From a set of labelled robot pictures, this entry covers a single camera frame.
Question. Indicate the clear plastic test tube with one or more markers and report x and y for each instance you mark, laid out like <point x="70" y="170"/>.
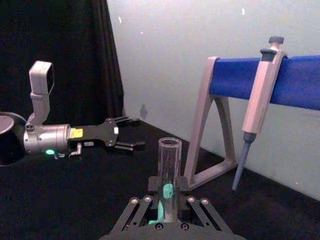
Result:
<point x="170" y="160"/>

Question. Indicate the grey pipette with blue tip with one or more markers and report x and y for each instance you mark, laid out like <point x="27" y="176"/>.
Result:
<point x="260" y="100"/>

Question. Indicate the teal plastic piece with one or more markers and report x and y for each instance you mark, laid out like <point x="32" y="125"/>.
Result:
<point x="167" y="191"/>

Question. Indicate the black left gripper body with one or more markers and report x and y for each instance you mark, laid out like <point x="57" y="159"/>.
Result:
<point x="97" y="136"/>

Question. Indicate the black curtain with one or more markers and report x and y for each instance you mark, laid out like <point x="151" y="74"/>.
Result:
<point x="75" y="50"/>

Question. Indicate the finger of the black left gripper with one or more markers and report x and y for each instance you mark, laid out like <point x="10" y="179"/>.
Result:
<point x="130" y="146"/>
<point x="127" y="121"/>

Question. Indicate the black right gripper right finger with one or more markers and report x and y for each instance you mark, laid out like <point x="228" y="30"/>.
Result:
<point x="200" y="212"/>

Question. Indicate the black table cloth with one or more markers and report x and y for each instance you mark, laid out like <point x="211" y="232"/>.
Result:
<point x="62" y="200"/>

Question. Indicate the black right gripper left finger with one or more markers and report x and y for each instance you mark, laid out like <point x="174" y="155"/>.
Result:
<point x="140" y="212"/>

